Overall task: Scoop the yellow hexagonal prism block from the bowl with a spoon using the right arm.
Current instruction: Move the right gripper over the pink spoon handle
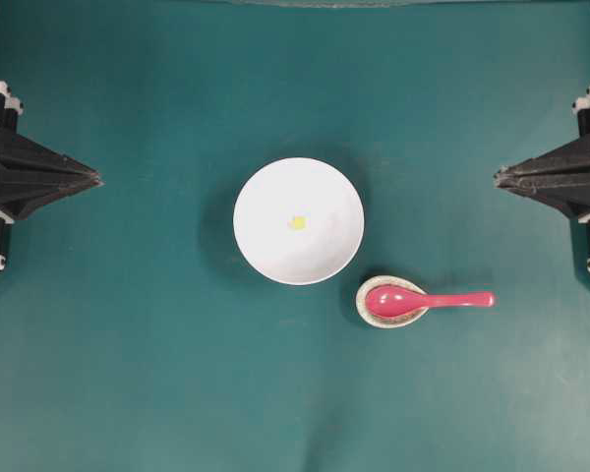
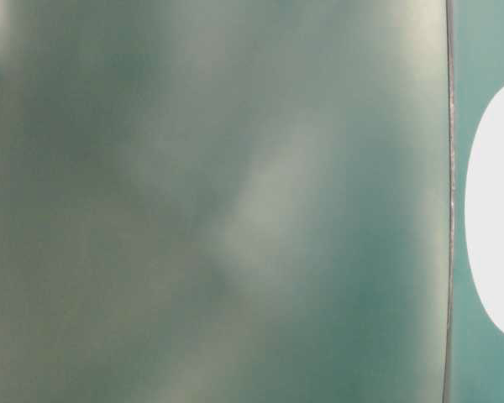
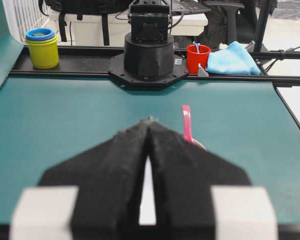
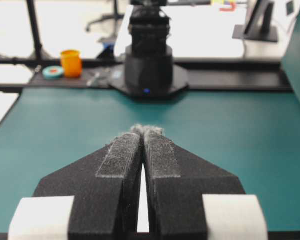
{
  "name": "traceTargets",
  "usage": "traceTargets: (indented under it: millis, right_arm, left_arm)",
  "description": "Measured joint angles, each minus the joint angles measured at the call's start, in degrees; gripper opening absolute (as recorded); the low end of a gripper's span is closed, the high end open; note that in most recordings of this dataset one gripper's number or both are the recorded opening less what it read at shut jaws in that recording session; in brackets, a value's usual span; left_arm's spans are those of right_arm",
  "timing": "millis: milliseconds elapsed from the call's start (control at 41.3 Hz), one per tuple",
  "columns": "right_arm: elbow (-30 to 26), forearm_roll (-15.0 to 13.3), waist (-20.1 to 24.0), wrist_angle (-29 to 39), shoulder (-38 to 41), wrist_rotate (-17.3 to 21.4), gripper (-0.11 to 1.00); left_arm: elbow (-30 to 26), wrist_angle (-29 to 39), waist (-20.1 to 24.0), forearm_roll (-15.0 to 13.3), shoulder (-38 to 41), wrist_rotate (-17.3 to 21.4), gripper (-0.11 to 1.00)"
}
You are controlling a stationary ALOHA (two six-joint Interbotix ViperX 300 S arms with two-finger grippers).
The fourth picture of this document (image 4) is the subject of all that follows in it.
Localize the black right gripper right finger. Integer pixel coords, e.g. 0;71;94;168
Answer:
140;127;269;240

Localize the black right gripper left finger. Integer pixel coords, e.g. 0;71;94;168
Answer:
7;131;143;240

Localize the teal tape roll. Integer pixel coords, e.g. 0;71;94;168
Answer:
42;66;64;80

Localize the orange plastic cup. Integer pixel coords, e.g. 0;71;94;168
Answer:
60;49;82;78

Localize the black monitor stand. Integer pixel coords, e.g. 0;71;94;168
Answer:
232;0;278;43

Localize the black office chair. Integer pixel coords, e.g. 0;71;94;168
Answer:
85;0;125;45

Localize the black frame pole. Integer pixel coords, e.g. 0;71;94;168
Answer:
26;0;50;60

